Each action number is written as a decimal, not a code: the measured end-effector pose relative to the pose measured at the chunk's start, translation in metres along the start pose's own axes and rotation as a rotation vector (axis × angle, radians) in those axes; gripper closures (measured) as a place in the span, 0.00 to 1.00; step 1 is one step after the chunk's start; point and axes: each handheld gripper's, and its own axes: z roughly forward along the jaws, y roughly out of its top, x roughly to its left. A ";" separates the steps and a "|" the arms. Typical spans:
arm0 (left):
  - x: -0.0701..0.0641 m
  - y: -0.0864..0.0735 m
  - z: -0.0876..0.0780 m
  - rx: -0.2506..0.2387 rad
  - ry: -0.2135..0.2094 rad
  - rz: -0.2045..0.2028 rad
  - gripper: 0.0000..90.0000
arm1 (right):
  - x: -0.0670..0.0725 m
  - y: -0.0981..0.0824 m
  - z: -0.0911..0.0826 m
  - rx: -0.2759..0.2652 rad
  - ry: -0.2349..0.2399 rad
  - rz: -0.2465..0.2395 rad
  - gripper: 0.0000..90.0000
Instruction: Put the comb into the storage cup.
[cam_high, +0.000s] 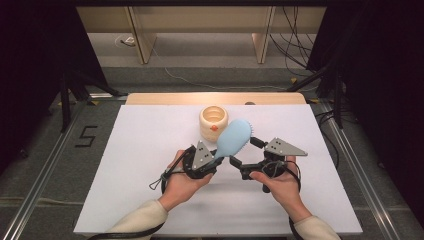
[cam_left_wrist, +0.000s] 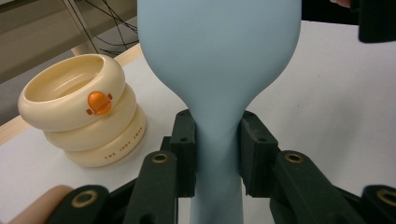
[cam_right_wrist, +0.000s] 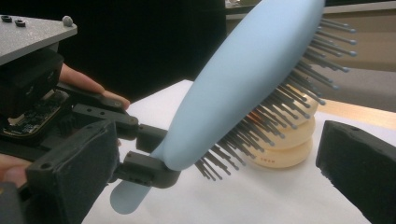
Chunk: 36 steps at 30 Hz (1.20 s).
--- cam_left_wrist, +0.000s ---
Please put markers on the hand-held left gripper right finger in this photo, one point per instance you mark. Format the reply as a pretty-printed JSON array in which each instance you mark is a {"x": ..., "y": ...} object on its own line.
[{"x": 257, "y": 161}]

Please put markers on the cream ringed cup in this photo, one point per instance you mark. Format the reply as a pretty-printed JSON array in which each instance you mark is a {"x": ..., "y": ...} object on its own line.
[{"x": 93, "y": 137}]

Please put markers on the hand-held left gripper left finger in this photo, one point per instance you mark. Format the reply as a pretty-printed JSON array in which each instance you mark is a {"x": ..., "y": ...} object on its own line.
[{"x": 186, "y": 161}]

